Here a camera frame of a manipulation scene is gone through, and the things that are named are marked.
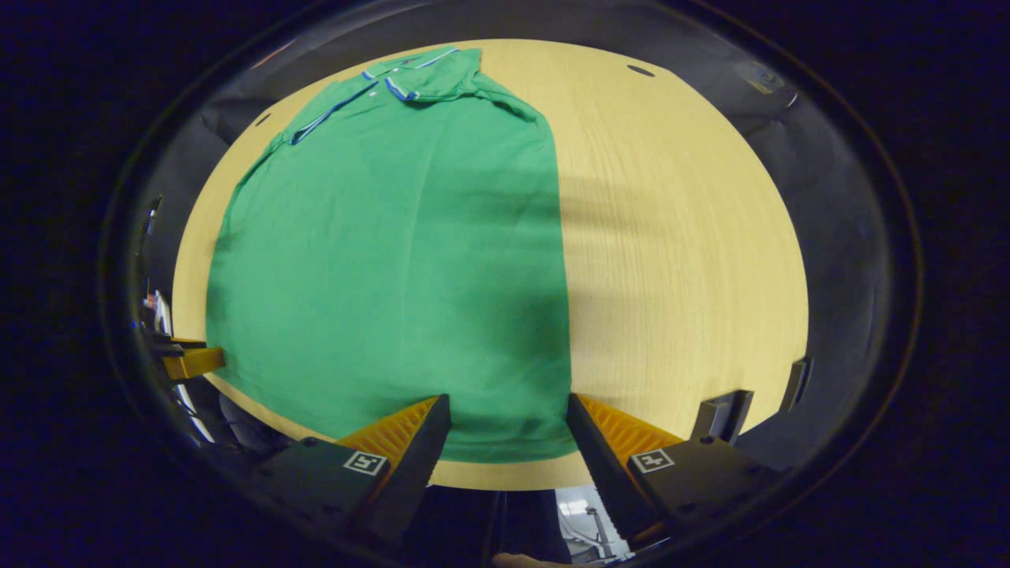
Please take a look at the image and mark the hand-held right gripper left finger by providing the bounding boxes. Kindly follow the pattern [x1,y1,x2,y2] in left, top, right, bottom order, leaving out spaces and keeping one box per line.
[252,394,452,545]

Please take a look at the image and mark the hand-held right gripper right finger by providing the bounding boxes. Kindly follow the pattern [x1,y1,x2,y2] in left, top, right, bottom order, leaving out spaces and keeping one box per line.
[567,393,782,549]

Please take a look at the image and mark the green T-shirt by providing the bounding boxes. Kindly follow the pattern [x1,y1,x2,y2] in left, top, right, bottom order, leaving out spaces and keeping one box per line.
[205,47,581,465]

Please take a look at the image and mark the grey chair base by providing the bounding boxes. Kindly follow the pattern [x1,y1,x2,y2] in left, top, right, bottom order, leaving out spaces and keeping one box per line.
[564,501,632,562]

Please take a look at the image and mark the person's dark trousers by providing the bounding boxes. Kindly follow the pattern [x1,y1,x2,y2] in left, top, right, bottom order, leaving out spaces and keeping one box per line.
[410,483,573,565]

